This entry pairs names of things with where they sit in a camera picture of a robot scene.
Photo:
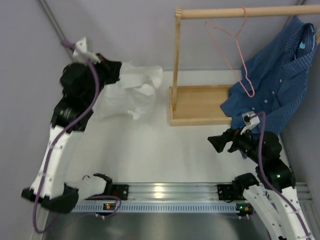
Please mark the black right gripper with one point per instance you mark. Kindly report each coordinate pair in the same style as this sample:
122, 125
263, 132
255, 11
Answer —
233, 135

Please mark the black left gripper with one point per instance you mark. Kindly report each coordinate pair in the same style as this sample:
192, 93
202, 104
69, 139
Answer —
112, 68

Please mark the white shirt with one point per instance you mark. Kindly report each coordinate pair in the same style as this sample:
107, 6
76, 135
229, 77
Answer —
134, 94

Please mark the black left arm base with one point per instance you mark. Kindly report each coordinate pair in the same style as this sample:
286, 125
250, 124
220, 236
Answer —
121, 191

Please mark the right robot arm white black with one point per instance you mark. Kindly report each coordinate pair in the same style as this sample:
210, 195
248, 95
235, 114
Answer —
272, 191

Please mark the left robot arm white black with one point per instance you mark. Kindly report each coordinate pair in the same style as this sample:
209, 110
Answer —
81, 84

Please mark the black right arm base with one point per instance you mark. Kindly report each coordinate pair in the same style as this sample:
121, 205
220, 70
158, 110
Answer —
228, 193

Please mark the blue checkered shirt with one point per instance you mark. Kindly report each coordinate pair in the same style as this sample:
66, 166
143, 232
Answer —
279, 76

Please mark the wooden clothes rack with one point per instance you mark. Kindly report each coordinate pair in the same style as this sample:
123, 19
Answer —
195, 95

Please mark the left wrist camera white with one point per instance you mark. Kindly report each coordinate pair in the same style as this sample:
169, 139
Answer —
82, 53

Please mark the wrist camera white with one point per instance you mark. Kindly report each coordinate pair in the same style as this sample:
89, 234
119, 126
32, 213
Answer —
251, 120
82, 53

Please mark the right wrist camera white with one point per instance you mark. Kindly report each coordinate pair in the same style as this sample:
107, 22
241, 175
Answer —
251, 120

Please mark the aluminium corner frame post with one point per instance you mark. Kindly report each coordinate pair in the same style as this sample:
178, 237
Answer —
46, 10

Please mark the aluminium mounting rail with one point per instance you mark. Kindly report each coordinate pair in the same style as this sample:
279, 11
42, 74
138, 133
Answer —
173, 192

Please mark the slotted cable duct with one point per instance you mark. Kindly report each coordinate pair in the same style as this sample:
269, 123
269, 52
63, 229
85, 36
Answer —
171, 207

